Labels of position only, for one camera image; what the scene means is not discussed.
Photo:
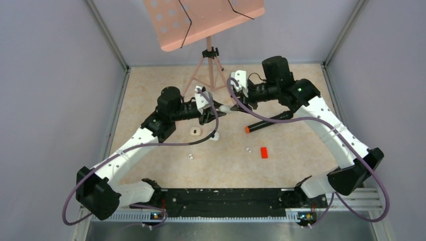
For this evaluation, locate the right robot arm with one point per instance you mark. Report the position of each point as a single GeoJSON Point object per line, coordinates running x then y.
{"type": "Point", "coordinates": [355, 160]}

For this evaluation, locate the white oval charging case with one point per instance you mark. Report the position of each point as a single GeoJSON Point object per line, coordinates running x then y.
{"type": "Point", "coordinates": [225, 109]}

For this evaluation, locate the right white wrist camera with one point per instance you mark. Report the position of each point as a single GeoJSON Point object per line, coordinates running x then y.
{"type": "Point", "coordinates": [240, 84]}

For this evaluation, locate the beige charging case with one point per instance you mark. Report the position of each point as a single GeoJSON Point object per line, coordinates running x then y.
{"type": "Point", "coordinates": [195, 131]}

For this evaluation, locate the black marker orange cap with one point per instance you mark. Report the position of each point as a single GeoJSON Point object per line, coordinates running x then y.
{"type": "Point", "coordinates": [263, 124]}

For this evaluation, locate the red rectangular block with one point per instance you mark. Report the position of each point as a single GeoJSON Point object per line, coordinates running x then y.
{"type": "Point", "coordinates": [264, 152]}

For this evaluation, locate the pink music stand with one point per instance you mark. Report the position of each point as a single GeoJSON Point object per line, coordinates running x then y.
{"type": "Point", "coordinates": [180, 23]}

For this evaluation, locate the white charging case gold trim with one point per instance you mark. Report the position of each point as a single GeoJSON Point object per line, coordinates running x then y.
{"type": "Point", "coordinates": [215, 137]}

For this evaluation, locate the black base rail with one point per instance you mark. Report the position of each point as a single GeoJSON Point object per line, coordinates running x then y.
{"type": "Point", "coordinates": [230, 205]}

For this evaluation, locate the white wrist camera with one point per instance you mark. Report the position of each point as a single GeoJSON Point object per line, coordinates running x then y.
{"type": "Point", "coordinates": [202, 98]}
{"type": "Point", "coordinates": [240, 84]}

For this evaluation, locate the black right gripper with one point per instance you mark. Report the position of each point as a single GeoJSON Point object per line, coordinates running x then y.
{"type": "Point", "coordinates": [247, 100]}

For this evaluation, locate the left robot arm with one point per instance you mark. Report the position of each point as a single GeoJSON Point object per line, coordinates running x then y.
{"type": "Point", "coordinates": [99, 189]}

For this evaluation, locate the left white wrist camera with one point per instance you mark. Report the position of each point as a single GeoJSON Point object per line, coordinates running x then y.
{"type": "Point", "coordinates": [202, 98]}

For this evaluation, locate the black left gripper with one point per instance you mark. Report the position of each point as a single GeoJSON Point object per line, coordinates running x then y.
{"type": "Point", "coordinates": [209, 115]}

